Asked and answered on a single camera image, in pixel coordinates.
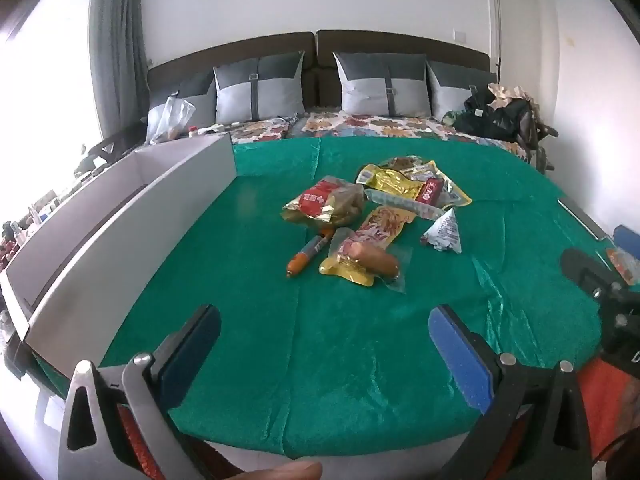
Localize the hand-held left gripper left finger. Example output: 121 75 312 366
57 304 222 480

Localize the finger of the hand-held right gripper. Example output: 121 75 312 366
613 225 640 252
560 248 626 306

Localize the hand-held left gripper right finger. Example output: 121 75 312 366
428 304 594 480

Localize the white storage box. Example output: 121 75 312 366
0 132 236 397

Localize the orange striped snack packet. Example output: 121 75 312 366
354 204 417 249

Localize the long clear snack packet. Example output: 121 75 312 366
364 188 442 219

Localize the person's left hand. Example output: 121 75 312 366
239 460 324 480

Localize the orange fabric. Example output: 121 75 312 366
579 357 640 463

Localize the green cloth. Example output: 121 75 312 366
99 137 632 457

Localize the white triangular snack packet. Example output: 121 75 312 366
421 208 474 252

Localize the sausage in yellow packet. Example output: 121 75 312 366
319 227 407 294

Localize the gold-edged clear snack packet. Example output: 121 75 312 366
434 176 474 209

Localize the orange sausage stick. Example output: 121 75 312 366
287 228 335 278

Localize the small red snack packet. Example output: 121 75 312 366
419 177 447 206

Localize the yellow foil snack packet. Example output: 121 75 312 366
355 163 437 202

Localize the red and gold snack packet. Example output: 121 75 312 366
281 175 367 229

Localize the brown snack packet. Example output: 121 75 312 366
379 155 437 177

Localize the windowsill clutter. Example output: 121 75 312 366
0 144 103 273

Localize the grey two-tone pillow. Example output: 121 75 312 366
213 51 306 124
333 51 432 119
146 70 218 142
426 61 499 122

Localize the black chair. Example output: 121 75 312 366
81 124 147 162

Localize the clear plastic bag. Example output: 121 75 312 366
146 97 196 144

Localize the floral bedsheet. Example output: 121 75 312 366
224 111 532 162

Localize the brown headboard panel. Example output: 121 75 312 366
316 29 492 108
147 31 316 111

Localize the grey curtain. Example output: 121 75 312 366
89 0 152 147

